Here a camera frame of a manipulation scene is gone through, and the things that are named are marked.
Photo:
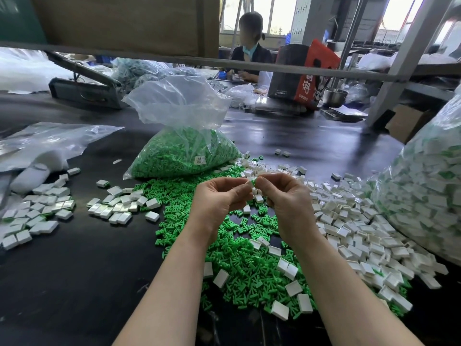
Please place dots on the person's right forearm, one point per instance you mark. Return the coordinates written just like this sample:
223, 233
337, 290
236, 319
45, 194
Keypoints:
361, 309

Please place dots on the clear bag of pale parts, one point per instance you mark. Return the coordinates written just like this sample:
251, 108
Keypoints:
151, 72

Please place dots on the person's right hand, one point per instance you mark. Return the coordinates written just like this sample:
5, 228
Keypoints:
292, 205

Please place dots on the bag of green clips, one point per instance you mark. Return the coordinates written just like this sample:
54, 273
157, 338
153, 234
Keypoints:
190, 152

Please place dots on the crumpled white plastic bag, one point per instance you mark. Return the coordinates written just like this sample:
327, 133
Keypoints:
244, 95

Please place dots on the person's left hand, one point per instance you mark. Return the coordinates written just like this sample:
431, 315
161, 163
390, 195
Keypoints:
214, 206

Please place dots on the black and red box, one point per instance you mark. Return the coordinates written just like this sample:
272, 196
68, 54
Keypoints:
300, 77

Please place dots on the white plastic sheet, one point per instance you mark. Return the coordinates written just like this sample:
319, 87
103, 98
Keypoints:
33, 71

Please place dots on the cardboard box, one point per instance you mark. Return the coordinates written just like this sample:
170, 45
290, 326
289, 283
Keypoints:
410, 124

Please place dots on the pile of assembled white pieces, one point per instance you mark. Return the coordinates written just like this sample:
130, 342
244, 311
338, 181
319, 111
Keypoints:
39, 213

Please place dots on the brown board panel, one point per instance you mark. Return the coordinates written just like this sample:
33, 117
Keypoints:
115, 23

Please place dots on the pile of white plastic caps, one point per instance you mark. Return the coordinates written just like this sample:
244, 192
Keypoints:
372, 222

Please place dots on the black table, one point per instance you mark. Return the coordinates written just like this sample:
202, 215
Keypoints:
72, 295

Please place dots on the white bags on shelf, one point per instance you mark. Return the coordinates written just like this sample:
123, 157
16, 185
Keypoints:
404, 62

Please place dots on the metal bowl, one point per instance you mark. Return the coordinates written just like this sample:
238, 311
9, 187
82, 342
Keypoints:
335, 98

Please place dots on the grey metal shelf frame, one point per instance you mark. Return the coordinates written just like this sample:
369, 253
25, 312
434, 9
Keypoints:
144, 58

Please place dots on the pile of green parts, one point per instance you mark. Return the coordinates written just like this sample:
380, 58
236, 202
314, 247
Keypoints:
181, 205

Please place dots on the empty clear plastic bag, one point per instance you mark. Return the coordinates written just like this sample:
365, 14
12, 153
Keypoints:
52, 139

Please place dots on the white paper sheets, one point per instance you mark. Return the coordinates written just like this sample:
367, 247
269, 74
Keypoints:
345, 113

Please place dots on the large bag of white caps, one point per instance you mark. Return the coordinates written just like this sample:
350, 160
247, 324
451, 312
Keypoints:
444, 188

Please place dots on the person's left forearm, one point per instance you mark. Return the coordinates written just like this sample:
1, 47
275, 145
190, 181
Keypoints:
164, 309

